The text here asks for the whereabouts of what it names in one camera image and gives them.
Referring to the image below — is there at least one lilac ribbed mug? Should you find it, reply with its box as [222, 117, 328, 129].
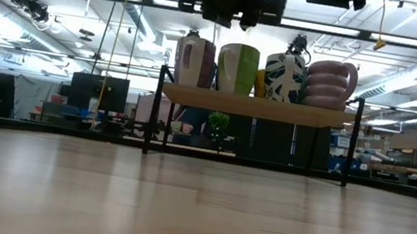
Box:
[301, 56, 361, 114]

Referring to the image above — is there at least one yellow-orange mug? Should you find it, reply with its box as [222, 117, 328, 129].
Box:
[252, 67, 268, 100]

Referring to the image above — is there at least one black monitor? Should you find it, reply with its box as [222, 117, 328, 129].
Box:
[66, 70, 131, 116]

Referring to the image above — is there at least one wooden shelf with black legs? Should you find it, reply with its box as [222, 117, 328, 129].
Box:
[141, 63, 367, 189]

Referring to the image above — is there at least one yellow hanging cord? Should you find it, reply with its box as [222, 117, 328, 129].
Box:
[372, 0, 394, 52]

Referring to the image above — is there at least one black ceiling spotlight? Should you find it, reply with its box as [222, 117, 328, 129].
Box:
[186, 27, 202, 40]
[285, 32, 311, 59]

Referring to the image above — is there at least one green and white mug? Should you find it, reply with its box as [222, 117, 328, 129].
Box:
[213, 40, 262, 98]

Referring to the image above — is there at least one purple mug with white handle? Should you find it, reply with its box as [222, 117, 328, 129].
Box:
[170, 32, 220, 90]

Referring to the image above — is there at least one dark hanging cord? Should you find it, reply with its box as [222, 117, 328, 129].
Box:
[90, 0, 125, 77]

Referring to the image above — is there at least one white mug with blue leaves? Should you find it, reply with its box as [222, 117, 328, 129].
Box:
[260, 49, 308, 105]

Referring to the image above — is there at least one potted green plant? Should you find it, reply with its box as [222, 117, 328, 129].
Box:
[203, 110, 231, 153]

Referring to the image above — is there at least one blue storage bin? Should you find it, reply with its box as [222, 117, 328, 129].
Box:
[325, 131, 354, 174]

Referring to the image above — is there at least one grey cloth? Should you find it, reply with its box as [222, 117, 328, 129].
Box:
[8, 73, 50, 124]

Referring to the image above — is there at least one black track light cluster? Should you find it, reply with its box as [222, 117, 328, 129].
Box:
[7, 0, 52, 24]

